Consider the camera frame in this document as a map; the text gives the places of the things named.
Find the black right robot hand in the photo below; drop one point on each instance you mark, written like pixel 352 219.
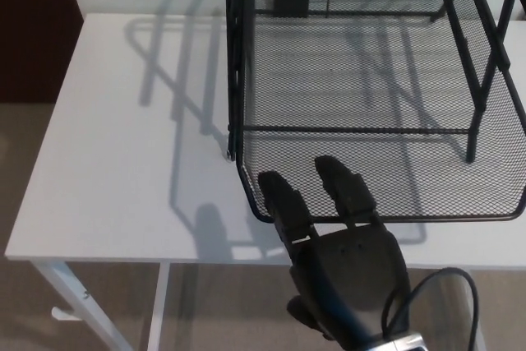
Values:
pixel 353 269

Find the black mesh file tray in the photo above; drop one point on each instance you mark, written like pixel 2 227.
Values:
pixel 431 186

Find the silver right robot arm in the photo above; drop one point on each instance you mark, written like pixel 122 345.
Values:
pixel 402 343

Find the white desk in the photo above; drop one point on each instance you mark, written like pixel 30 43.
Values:
pixel 123 162

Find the white hook on desk leg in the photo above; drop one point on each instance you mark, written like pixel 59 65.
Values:
pixel 63 315

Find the black square block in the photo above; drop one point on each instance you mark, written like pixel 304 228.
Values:
pixel 291 1

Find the dark brown wooden door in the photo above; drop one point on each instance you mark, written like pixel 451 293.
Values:
pixel 33 26

